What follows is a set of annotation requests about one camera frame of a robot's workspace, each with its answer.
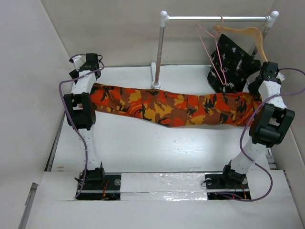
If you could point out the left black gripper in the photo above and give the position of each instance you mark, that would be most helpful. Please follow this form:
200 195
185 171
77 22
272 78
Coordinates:
74 73

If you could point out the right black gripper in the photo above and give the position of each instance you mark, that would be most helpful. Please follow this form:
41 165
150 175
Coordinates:
252 89

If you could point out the orange camouflage trousers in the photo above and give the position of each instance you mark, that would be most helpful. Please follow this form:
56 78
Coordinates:
175 110

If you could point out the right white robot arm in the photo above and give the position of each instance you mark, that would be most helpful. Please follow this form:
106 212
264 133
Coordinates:
270 123

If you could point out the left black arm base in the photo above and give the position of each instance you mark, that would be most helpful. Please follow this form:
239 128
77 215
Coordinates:
112 183

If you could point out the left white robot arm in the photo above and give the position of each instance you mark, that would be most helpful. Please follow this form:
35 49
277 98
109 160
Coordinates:
81 116

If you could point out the wooden clothes hanger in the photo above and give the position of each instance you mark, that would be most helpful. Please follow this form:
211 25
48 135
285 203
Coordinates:
253 32

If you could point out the black white patterned garment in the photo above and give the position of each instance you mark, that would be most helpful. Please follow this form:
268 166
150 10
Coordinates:
231 67

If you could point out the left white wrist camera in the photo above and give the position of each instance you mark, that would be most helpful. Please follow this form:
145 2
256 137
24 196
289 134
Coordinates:
77 60

